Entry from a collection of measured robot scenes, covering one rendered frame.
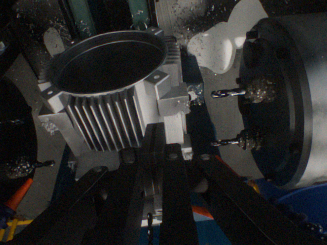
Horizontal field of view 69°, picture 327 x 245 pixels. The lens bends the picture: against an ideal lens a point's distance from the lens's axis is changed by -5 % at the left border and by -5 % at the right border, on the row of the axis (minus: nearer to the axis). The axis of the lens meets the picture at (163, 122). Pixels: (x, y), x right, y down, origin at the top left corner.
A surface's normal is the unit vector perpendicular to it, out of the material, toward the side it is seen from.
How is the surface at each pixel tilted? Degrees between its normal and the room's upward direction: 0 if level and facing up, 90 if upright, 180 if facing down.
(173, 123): 0
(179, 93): 90
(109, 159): 90
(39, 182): 0
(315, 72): 58
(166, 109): 0
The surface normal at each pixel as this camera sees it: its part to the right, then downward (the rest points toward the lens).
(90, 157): -0.12, -0.70
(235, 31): 0.06, 0.70
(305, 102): -0.73, 0.11
